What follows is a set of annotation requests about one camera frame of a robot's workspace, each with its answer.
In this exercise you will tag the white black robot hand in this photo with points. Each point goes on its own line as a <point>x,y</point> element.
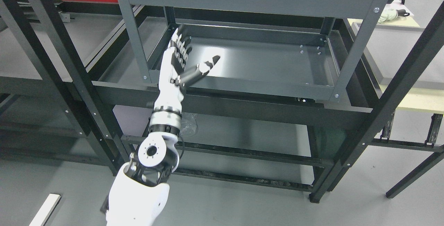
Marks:
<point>175,76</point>

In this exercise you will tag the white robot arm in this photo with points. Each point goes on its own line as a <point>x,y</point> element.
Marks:
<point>140,190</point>

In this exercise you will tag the black metal shelf rack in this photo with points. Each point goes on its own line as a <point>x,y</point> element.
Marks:
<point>87,103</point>

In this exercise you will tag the grey metal shelf unit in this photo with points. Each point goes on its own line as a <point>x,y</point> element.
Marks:
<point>293,48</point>

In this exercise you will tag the white flat strip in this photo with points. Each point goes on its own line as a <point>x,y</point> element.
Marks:
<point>46,209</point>

